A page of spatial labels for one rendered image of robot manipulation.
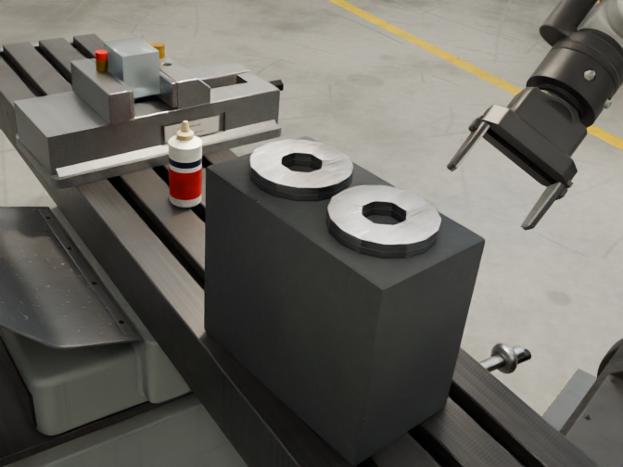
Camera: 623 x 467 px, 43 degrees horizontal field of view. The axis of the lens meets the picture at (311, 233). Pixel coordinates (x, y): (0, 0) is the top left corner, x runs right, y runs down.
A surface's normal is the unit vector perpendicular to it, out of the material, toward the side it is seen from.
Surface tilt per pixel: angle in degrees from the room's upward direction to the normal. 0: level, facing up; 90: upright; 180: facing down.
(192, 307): 0
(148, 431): 90
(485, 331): 0
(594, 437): 0
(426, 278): 90
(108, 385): 90
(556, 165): 51
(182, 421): 90
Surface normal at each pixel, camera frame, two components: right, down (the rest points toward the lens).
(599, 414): 0.08, -0.84
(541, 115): 0.13, -0.11
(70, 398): 0.55, 0.49
